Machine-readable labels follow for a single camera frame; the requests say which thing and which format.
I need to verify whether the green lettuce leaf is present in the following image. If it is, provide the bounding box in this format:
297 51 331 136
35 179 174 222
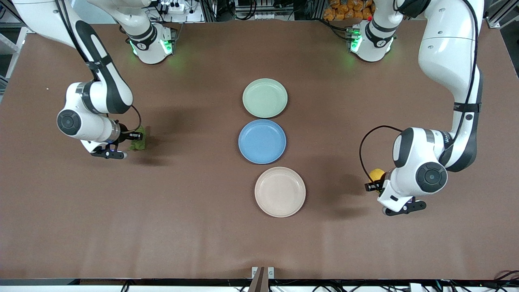
129 126 150 151

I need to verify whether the beige round plate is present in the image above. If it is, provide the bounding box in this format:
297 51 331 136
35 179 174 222
254 167 306 218

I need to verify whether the blue round plate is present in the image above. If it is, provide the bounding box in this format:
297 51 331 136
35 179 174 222
238 119 287 165

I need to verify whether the white power strip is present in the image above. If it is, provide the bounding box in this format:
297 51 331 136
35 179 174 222
160 1 186 13

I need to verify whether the green round plate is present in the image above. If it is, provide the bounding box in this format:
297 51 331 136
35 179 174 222
242 78 288 118

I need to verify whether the orange packaged goods pile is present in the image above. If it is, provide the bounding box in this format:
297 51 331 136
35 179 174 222
323 0 373 21

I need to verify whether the dark equipment rack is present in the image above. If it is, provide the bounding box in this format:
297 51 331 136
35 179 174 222
203 0 325 21

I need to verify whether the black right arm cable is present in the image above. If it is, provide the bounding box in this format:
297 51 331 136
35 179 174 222
57 0 142 134

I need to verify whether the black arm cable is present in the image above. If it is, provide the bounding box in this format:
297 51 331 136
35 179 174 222
359 0 481 185
57 0 142 134

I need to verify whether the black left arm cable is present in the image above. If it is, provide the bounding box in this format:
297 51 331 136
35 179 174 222
359 0 481 185

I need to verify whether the grey metal table bracket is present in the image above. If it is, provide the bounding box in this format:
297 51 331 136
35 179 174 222
251 266 275 279

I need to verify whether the aluminium frame profile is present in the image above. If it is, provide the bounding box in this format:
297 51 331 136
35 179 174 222
485 0 519 29

